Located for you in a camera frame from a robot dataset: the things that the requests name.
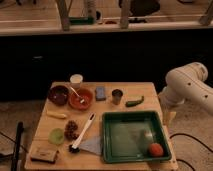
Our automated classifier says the green pepper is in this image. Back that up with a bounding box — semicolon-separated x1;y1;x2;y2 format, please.
125;96;144;107

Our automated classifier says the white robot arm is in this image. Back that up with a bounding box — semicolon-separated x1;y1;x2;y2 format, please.
159;62;213;116

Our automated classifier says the green plastic tray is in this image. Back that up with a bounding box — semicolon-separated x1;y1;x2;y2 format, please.
102;111;172;163

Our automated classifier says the blue sponge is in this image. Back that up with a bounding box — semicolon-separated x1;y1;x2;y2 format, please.
95;86;106;101

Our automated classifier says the metal cup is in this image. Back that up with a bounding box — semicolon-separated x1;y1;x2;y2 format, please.
112;89;123;105

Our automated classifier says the orange bowl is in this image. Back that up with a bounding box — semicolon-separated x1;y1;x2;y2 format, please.
68;88;93;110

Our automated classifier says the white spoon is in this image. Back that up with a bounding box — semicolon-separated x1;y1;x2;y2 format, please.
70;86;85;104

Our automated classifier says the white cup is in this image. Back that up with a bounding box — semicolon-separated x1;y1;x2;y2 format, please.
70;74;83;89

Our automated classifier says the dark brown bowl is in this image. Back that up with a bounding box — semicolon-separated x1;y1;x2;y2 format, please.
47;85;69;106

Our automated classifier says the grey cloth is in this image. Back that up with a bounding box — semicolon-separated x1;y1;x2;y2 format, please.
79;136;102;156

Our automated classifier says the brown grape bunch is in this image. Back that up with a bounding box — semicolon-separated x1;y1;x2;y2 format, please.
64;120;79;140

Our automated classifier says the green round lid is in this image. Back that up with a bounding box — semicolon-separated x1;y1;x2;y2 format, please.
48;128;64;145

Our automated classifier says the orange fruit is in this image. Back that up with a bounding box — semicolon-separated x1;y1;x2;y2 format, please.
148;143;164;157

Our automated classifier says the brown wooden block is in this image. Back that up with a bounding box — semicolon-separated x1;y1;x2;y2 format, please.
30;147;59;164

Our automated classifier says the black stand pole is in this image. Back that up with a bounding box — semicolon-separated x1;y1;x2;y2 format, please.
11;122;24;171

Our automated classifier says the white handled brush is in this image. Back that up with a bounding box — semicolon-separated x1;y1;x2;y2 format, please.
68;113;95;154

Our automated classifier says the black cable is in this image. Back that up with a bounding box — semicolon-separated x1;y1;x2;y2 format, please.
169;132;213;171

